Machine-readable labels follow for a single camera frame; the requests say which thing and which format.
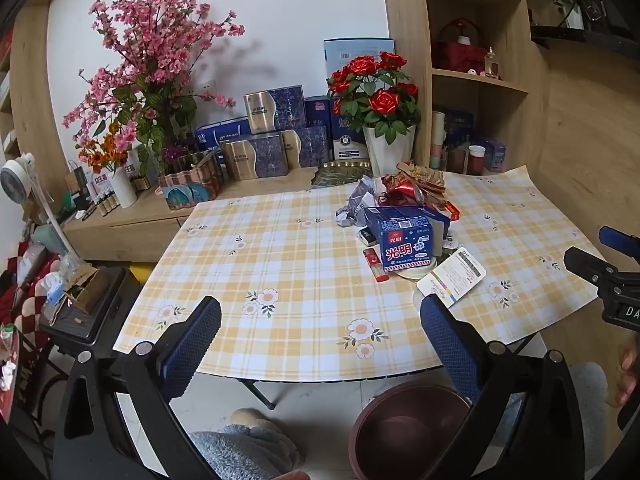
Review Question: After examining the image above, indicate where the person's fleece leg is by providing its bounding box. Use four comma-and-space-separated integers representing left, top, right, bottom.
570, 362, 613, 406
190, 425, 301, 480

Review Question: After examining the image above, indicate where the black table leg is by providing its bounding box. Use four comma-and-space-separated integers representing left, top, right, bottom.
237, 379, 283, 411

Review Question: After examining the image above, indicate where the gold and blue gift box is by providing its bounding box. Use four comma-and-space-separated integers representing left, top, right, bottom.
243, 85, 306, 136
280, 126, 328, 168
220, 135, 289, 182

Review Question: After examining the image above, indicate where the orange flowers white vase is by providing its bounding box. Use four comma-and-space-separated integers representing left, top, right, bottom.
77, 132, 138, 209

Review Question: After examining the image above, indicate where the red rose plant white pot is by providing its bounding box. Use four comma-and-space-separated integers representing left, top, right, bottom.
327, 51, 421, 177

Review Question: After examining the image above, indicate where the red lighter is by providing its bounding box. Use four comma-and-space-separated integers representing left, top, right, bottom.
364, 249, 390, 283

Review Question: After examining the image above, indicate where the black wall shelf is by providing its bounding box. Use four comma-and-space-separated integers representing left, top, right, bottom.
520, 0, 640, 56

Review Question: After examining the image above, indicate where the person's left fleece leg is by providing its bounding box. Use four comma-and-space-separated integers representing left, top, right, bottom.
190, 425, 301, 480

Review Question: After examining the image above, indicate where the small cardboard box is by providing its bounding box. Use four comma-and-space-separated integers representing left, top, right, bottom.
64, 264, 112, 311

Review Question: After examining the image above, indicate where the pink blossom arrangement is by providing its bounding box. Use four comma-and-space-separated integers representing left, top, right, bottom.
62, 0, 246, 171

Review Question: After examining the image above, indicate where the small blue box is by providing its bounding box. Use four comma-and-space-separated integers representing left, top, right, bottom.
482, 137, 507, 172

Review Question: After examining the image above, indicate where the silver wrapper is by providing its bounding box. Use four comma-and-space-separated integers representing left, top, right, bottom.
335, 175, 388, 228

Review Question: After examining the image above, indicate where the dark blue shelf box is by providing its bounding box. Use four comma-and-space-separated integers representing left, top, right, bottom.
442, 109, 476, 146

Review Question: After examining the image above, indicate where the black storage box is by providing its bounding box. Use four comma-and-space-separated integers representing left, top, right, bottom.
37, 266, 146, 361

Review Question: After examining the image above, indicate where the white paper card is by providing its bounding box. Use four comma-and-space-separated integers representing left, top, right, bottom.
416, 247, 486, 308

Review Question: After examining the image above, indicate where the blue milk carton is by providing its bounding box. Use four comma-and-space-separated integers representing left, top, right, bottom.
363, 205, 451, 273

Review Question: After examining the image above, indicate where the white desk fan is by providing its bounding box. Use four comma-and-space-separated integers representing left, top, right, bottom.
0, 152, 73, 256

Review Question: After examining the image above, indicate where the tall light blue box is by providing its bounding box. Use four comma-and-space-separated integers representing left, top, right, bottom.
322, 37, 396, 77

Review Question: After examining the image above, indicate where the red gift basket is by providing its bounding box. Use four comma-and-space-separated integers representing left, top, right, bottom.
432, 17, 488, 76

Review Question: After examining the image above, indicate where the wooden shelf unit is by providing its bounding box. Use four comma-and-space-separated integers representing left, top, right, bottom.
377, 0, 548, 176

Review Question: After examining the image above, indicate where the yellow plaid tablecloth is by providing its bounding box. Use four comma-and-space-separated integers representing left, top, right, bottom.
112, 164, 613, 385

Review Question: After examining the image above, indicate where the flat blue carton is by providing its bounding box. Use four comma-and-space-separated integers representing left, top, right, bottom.
194, 116, 251, 151

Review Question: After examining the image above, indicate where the person's right fleece leg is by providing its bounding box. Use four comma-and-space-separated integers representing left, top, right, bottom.
570, 362, 613, 406

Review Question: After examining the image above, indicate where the blue and white box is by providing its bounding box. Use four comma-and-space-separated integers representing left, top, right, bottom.
330, 97, 371, 163

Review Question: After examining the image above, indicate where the red checkered clothes pile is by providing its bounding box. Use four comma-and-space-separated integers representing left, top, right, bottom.
0, 240, 61, 331

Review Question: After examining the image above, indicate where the red cigarette pack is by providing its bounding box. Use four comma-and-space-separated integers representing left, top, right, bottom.
430, 200, 461, 222

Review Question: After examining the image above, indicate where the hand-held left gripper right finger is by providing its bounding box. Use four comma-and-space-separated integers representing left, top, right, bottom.
419, 294, 586, 480

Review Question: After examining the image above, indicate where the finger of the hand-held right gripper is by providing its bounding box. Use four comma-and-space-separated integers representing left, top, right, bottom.
599, 226, 640, 261
563, 246, 622, 297

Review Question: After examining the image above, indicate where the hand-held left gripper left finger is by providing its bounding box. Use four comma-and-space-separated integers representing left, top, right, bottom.
52, 296, 222, 480

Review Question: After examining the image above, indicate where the brown wavy basket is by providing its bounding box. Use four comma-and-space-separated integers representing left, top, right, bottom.
156, 152, 225, 211

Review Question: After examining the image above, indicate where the person's right hand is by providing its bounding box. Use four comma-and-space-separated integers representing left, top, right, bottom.
612, 335, 640, 407

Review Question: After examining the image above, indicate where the row of small bottles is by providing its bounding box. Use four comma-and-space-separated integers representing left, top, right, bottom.
90, 192, 121, 216

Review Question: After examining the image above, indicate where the beige tape roll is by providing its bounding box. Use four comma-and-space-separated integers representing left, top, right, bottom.
385, 255, 443, 281

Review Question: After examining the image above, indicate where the brown plastic bin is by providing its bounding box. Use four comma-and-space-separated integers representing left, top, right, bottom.
350, 384, 473, 480

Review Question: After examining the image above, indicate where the stack of pastel cups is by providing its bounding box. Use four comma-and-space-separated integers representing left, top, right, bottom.
431, 110, 447, 171

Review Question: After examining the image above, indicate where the beige slipper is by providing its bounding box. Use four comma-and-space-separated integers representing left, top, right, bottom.
230, 408, 282, 436

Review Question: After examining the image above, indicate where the gold patterned tray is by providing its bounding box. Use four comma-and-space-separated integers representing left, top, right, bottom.
310, 161, 373, 188

